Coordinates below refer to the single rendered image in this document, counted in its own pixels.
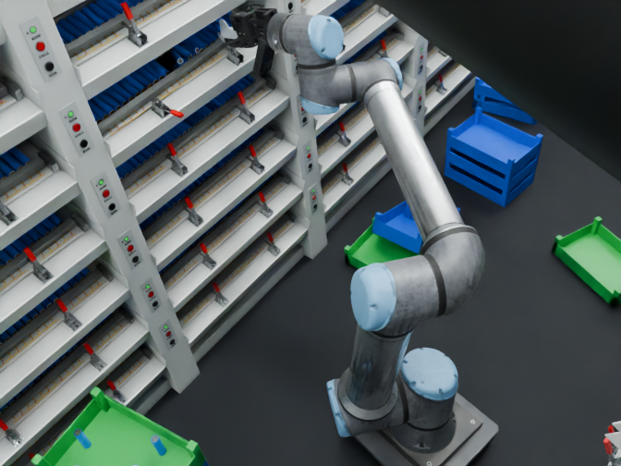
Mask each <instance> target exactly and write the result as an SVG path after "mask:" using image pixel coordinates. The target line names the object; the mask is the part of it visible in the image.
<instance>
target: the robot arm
mask: <svg viewBox="0 0 621 466"><path fill-rule="evenodd" d="M248 5H249V8H248V9H247V10H246V11H242V12H234V11H233V12H232V13H231V16H229V17H230V20H231V24H232V27H229V26H228V25H227V24H226V22H225V21H224V20H223V19H220V20H219V24H220V30H221V32H217V33H218V36H219V38H220V39H221V40H222V41H223V42H225V43H226V44H227V45H229V46H231V47H234V48H243V47H244V48H252V47H255V46H257V45H258V47H257V52H256V57H255V62H254V67H253V70H254V71H255V72H256V73H257V74H259V75H262V74H263V73H266V72H267V71H269V70H270V69H271V67H272V63H273V59H274V52H278V53H286V54H292V55H297V64H298V80H299V89H300V95H299V96H300V98H301V104H302V107H303V109H304V110H305V111H306V112H308V113H311V114H314V115H330V114H332V113H336V112H337V111H339V109H340V105H341V104H349V103H355V102H360V101H362V102H363V103H364V106H365V107H366V108H367V110H368V112H369V115H370V117H371V121H372V123H373V125H374V127H375V129H376V131H377V134H378V136H379V138H380V141H381V143H382V145H383V148H384V150H385V153H386V155H387V157H388V160H389V162H390V165H391V167H392V168H393V171H394V173H395V175H396V179H397V181H398V184H399V186H400V188H401V190H402V192H403V194H404V197H405V199H406V201H407V204H408V207H409V210H410V212H411V213H412V216H413V218H414V221H415V223H416V225H417V228H418V230H419V232H420V235H421V237H422V240H423V242H424V243H423V245H422V247H421V249H420V255H418V256H413V257H408V258H404V259H399V260H394V261H390V262H385V263H381V264H379V263H376V264H370V265H369V266H365V267H361V268H360V269H359V270H357V271H356V272H355V274H354V276H353V277H352V281H351V288H350V290H351V303H352V309H353V313H354V315H355V318H356V320H357V322H358V326H357V331H356V336H355V341H354V347H353V351H352V357H351V362H350V367H348V368H347V369H346V370H345V371H344V373H343V374H342V376H341V378H338V379H333V380H332V381H329V382H327V384H326V387H327V392H328V396H329V400H330V404H331V408H332V412H333V415H334V418H335V425H336V428H337V431H338V433H339V435H340V436H342V437H347V436H355V435H360V434H364V433H369V432H372V431H376V430H380V429H384V428H387V427H390V430H391V432H392V435H393V436H394V438H395V439H396V441H397V442H398V443H399V444H400V445H401V446H403V447H404V448H406V449H408V450H411V451H413V452H417V453H421V454H430V453H435V452H438V451H440V450H442V449H444V448H446V447H447V446H448V445H449V444H450V443H451V441H452V440H453V438H454V435H455V432H456V428H457V419H456V416H455V413H454V411H453V406H454V402H455V397H456V392H457V387H458V381H457V379H458V375H457V368H456V366H455V365H454V364H453V362H452V361H451V360H450V359H449V358H448V357H447V356H445V355H444V354H443V353H442V352H441V351H439V350H436V349H429V348H422V349H414V350H412V351H411V352H409V353H408V354H407V355H406V356H405V358H404V355H405V352H406V349H407V347H408V343H409V340H410V338H411V335H412V332H413V329H414V328H415V326H416V325H417V323H418V321H419V320H422V319H427V318H432V317H435V316H440V315H445V314H449V313H451V312H453V311H455V310H457V309H458V308H459V307H461V306H462V305H463V304H464V303H465V302H466V301H467V300H468V299H469V298H470V296H471V295H472V294H473V292H474V290H475V289H476V287H477V286H478V284H479V282H480V280H481V274H482V271H483V266H484V249H483V245H482V242H481V238H480V236H479V234H478V232H477V231H476V229H475V228H473V227H470V226H465V225H464V223H463V220H462V218H461V216H460V214H459V212H458V210H457V208H456V206H455V204H454V202H453V200H452V198H451V196H450V193H449V191H448V189H447V187H446V185H445V184H444V181H443V179H442V177H441V175H440V173H439V171H438V169H437V166H436V164H435V162H434V161H433V159H432V156H431V154H430V152H429V150H428V148H427V146H426V144H425V142H424V139H423V138H422V136H421V134H420V131H419V129H418V127H417V125H416V123H415V121H414V119H413V117H412V115H411V113H410V111H409V109H408V106H407V104H406V102H405V100H404V98H403V96H402V94H401V91H402V87H403V79H402V74H401V71H400V67H399V65H398V64H397V62H396V61H395V60H394V59H392V58H377V59H375V60H369V61H363V62H358V63H351V64H344V65H338V66H337V65H336V57H337V56H339V54H340V53H341V51H342V48H343V42H344V34H343V30H342V28H341V26H340V24H339V23H338V21H337V20H336V19H334V18H331V17H326V16H324V15H303V14H294V13H282V12H280V13H277V10H276V8H266V7H264V5H262V4H248ZM253 6H258V7H257V8H255V9H253ZM403 358H404V359H403Z"/></svg>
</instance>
